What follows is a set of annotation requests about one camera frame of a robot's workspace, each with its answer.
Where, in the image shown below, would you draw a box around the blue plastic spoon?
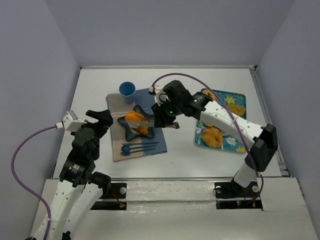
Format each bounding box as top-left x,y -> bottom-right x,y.
121,145 -> 155,153

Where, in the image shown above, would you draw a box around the large twisted orange bread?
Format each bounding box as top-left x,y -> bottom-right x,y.
201,127 -> 223,148

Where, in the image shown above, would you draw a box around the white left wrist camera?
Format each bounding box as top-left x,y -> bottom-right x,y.
62,110 -> 86,132

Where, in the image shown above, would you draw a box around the teal floral tray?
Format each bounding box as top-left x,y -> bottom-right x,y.
194,88 -> 247,153

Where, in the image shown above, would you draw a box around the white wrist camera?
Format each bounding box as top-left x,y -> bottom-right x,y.
148,85 -> 169,106
62,110 -> 86,132

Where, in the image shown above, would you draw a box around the blue beige striped placemat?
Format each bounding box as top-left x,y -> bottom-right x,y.
106,88 -> 167,162

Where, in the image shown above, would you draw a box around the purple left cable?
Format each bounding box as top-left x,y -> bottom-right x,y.
11,123 -> 63,240

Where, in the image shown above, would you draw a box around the small round orange bun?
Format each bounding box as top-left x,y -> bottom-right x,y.
125,113 -> 140,122

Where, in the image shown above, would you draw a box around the light blue plastic cup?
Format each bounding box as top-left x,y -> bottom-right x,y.
119,81 -> 136,104

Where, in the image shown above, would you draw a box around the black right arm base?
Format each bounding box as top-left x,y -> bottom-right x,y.
212,181 -> 263,210

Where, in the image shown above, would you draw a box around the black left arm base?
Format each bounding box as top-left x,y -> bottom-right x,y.
91,182 -> 127,211

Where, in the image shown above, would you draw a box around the blue star-shaped dish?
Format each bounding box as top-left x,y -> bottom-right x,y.
117,105 -> 155,142

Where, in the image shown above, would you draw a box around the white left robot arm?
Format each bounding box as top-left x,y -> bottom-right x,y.
30,109 -> 114,240

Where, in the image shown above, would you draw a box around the stainless steel tongs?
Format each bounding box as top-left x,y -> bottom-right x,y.
127,120 -> 180,129

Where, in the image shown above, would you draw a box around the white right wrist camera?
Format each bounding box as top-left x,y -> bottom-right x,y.
148,85 -> 169,106

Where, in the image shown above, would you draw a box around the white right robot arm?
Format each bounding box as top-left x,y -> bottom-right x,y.
149,80 -> 278,198

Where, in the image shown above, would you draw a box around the orange striped croissant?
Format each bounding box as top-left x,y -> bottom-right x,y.
130,110 -> 148,135

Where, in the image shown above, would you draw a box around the orange sugared donut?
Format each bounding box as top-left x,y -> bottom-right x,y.
202,89 -> 217,101

